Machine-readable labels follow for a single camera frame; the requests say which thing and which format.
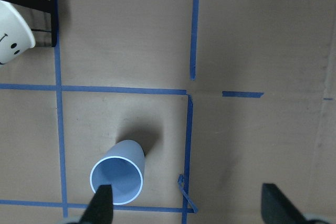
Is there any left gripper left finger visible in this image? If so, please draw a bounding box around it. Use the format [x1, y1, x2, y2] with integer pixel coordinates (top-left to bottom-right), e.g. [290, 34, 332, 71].
[78, 185, 113, 224]

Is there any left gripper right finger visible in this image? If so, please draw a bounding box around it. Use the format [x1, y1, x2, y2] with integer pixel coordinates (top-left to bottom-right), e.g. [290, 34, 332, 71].
[261, 183, 307, 223]

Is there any light blue plastic cup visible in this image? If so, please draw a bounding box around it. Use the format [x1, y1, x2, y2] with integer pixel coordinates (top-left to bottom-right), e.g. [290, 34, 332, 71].
[90, 140, 145, 205]

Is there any white smiley face mug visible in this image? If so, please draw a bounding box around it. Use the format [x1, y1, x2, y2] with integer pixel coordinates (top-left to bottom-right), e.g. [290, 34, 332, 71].
[0, 1, 36, 68]

